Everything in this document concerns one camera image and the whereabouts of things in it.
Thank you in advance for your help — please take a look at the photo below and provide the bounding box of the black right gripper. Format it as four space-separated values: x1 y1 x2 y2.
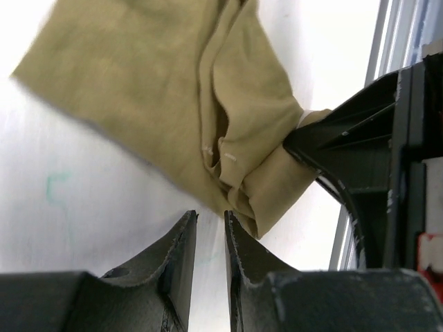
283 53 442 268

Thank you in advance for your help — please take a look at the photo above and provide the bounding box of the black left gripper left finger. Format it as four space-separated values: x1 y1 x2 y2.
1 210 197 331

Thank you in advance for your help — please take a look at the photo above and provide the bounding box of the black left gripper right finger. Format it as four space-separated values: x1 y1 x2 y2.
224 211 442 331

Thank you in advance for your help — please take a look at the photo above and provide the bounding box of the olive and cream underwear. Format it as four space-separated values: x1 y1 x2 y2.
13 1 326 238

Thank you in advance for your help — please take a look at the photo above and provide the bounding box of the aluminium front rail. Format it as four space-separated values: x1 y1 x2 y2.
311 1 442 271

